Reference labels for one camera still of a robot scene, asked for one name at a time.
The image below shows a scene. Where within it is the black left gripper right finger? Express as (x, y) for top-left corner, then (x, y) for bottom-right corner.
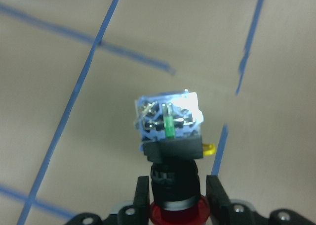
(206, 176), (254, 225)

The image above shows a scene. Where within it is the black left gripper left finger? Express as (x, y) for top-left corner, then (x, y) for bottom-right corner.
(118, 176), (150, 225)

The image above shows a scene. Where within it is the red push button switch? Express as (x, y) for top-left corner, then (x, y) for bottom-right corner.
(134, 90), (215, 225)

